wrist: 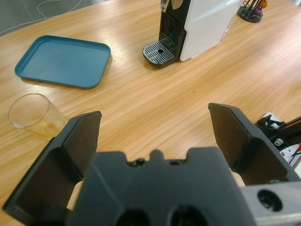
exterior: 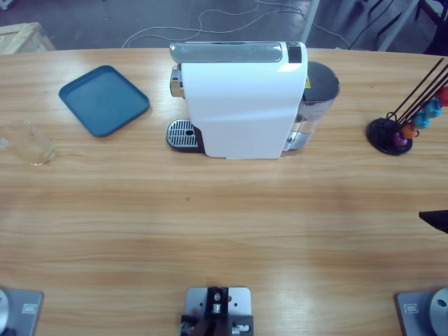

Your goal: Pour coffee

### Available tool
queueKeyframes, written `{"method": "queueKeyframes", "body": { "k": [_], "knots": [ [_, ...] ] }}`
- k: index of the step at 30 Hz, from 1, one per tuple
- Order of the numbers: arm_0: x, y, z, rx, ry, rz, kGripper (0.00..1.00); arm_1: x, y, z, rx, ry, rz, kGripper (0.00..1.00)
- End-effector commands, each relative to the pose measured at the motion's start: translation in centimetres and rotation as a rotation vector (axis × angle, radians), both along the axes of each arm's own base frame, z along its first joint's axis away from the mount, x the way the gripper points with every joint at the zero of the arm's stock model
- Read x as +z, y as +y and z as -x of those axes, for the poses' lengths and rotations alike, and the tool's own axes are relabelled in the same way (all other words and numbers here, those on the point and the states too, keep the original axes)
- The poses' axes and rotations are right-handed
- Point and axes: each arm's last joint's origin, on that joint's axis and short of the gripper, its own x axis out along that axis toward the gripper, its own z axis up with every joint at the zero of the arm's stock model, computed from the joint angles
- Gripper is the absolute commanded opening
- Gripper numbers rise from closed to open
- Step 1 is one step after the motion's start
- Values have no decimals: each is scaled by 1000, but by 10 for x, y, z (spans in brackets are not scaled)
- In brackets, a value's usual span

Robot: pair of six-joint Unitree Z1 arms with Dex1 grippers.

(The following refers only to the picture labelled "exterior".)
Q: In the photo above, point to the light wooden crate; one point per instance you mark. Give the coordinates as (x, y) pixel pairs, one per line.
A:
(21, 38)

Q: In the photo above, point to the silver coffee machine lever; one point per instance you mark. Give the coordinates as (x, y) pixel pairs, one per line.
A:
(224, 52)

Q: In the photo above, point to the dark water tank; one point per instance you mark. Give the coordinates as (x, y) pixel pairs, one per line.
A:
(320, 91)

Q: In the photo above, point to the black capsule holder with rods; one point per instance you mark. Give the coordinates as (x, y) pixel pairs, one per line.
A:
(383, 134)

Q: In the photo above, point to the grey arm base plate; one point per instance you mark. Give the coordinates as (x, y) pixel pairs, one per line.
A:
(420, 311)
(21, 311)

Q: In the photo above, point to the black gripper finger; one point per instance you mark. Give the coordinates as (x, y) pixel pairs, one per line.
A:
(439, 218)

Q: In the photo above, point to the purple coffee capsule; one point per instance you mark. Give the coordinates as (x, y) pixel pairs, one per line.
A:
(399, 139)

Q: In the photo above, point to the white metal frame leg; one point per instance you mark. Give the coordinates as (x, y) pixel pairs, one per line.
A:
(399, 26)
(309, 21)

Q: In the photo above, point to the blue rectangular plastic tray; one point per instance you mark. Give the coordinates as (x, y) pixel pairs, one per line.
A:
(103, 101)

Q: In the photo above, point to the red coffee capsule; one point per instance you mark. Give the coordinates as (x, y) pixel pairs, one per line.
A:
(444, 95)

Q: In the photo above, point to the grey mount with dark post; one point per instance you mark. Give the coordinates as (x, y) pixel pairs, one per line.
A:
(217, 308)

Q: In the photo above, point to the black drip tray silver grate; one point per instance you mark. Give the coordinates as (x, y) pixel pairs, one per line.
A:
(182, 134)

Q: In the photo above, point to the white capsule coffee machine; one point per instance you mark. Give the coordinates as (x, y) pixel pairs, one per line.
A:
(241, 112)

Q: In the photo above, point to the clear drinking glass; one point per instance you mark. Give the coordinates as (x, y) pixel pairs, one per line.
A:
(31, 143)

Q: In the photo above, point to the orange coffee capsule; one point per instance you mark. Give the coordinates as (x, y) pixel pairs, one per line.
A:
(409, 131)

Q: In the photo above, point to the black chair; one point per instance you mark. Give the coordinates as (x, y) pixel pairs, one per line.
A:
(437, 15)

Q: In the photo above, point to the blue coffee capsule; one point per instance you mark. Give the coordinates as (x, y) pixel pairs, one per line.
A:
(433, 108)
(421, 120)

